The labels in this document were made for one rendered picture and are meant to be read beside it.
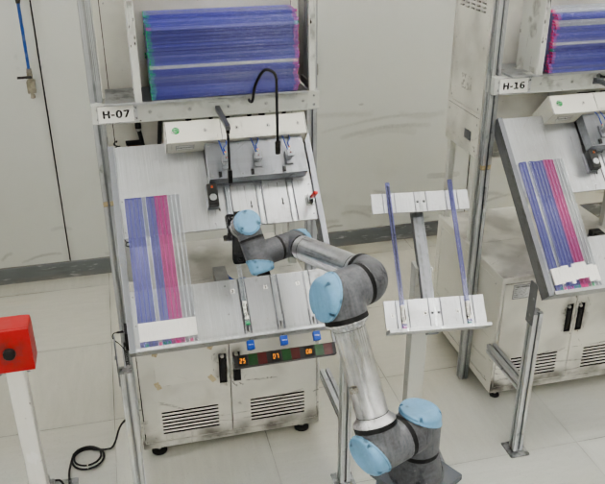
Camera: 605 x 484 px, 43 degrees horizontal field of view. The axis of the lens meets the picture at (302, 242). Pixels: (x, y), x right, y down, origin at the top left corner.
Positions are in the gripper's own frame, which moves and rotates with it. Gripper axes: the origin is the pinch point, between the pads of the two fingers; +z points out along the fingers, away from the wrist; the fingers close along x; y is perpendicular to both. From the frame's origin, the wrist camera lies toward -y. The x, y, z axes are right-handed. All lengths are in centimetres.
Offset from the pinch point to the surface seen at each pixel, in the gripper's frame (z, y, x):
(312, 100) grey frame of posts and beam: 3, 46, -34
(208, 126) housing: 2.0, 39.6, 3.9
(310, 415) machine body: 51, -69, -28
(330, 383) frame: 33, -56, -34
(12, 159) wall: 162, 68, 89
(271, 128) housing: 1.4, 37.2, -17.4
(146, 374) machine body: 35, -43, 34
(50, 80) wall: 141, 102, 65
